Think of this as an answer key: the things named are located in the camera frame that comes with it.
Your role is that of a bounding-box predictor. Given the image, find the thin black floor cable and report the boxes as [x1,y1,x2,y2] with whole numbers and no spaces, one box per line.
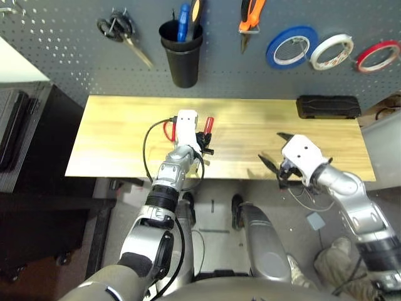
[190,230,206,270]

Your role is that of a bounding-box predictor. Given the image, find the white tape roll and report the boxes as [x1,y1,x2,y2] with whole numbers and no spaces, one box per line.
[310,33,355,70]

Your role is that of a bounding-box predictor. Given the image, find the red handled screwdriver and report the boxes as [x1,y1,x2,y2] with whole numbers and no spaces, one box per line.
[202,116,216,142]

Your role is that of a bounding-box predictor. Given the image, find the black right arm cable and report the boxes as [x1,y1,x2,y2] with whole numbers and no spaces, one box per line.
[331,256,401,295]

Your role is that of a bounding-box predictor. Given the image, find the white floor cable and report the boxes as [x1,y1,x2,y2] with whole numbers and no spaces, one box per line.
[288,184,336,211]

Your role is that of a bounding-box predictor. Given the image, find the grey robot torso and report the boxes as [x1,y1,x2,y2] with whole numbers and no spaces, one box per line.
[156,277,333,301]

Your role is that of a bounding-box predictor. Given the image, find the silver scissors peg hook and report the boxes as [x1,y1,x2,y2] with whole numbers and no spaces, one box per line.
[111,8,128,32]

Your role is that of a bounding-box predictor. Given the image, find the black plastic tool case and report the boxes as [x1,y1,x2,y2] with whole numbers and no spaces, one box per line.
[296,95,362,120]

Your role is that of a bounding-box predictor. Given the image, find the silver robot leg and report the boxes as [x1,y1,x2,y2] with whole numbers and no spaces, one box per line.
[231,194,292,283]
[175,191,198,285]

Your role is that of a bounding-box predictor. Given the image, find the blue tape roll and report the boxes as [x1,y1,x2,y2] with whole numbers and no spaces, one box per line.
[266,26,320,70]

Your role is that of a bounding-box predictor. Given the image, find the silver robot left leg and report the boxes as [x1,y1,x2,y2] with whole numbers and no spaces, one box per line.
[175,191,198,285]

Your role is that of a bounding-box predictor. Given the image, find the orange black screwdriver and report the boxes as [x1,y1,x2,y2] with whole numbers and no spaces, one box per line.
[187,0,206,40]

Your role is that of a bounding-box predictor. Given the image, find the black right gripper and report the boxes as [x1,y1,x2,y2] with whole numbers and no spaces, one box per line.
[258,132,306,189]

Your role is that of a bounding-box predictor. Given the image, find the white sneaker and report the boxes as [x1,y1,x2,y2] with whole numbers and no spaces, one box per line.
[286,253,317,289]

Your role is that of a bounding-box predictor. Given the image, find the khaki trouser leg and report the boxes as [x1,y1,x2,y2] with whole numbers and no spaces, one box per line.
[314,236,382,298]

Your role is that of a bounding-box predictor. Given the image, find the black ribbed equipment case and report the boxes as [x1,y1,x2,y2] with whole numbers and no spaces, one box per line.
[0,83,53,194]

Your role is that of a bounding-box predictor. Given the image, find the black side table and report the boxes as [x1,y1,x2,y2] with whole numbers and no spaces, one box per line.
[0,83,117,280]

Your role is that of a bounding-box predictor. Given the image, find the red tape roll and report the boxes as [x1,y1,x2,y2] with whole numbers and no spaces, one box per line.
[355,40,401,73]

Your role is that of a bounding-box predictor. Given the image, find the silver robot right leg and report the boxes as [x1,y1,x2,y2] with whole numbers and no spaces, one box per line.
[231,194,292,283]

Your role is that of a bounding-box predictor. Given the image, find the red handled scissors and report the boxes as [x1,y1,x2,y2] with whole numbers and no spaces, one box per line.
[162,120,178,142]

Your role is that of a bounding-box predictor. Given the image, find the black handled scissors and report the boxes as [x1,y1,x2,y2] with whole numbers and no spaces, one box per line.
[96,9,155,70]

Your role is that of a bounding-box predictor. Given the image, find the silver double peg hook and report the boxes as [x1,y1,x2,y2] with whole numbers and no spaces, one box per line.
[0,6,28,18]

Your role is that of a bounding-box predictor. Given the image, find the blue handled screwdriver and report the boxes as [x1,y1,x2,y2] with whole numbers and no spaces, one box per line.
[177,3,191,43]

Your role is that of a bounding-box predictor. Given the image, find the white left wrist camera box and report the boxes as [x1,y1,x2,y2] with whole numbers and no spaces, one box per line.
[173,108,201,153]

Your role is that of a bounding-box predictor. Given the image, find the black plastic cup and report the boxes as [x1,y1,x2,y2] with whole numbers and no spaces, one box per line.
[158,19,204,88]

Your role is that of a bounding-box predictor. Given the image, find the orange black pliers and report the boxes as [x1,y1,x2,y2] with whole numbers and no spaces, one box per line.
[237,0,266,54]

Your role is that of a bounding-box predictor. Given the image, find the grey foot pedal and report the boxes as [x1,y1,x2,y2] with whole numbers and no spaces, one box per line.
[306,212,326,231]

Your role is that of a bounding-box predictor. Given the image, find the grey metal pegboard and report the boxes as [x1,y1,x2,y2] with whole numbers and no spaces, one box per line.
[0,0,401,107]

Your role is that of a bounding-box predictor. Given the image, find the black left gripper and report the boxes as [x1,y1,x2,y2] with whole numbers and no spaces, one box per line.
[196,131,215,156]

